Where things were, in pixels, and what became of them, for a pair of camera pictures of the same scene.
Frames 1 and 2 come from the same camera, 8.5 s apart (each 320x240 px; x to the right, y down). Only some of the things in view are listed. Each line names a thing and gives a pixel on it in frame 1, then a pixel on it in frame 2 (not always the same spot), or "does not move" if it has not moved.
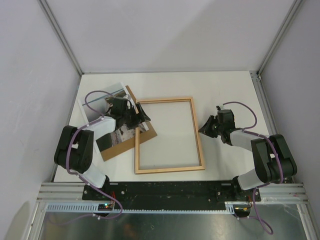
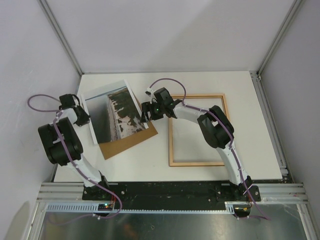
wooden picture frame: [137, 143] → [171, 163]
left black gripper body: [131, 119] → [83, 119]
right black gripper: [206, 129] → [148, 107]
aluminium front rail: [286, 192] does not move
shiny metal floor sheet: [266, 221] does not move
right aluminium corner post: [295, 6] does not move
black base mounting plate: [172, 193] does not move
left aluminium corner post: [59, 33] does not move
